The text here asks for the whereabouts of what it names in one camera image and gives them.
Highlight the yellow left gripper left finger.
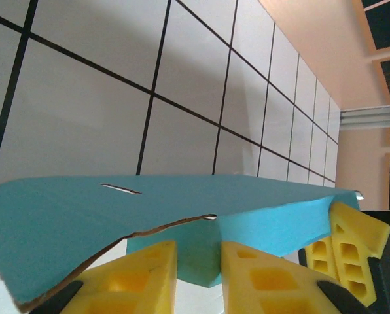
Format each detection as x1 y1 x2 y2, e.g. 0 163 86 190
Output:
27 240 178 314

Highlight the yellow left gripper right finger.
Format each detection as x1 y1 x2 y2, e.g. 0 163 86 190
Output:
220 240 371 314

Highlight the teal and white paper box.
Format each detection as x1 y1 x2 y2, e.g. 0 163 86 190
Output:
0 175 363 311

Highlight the aluminium corner post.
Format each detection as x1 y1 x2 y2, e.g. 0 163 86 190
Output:
338 103 390 131

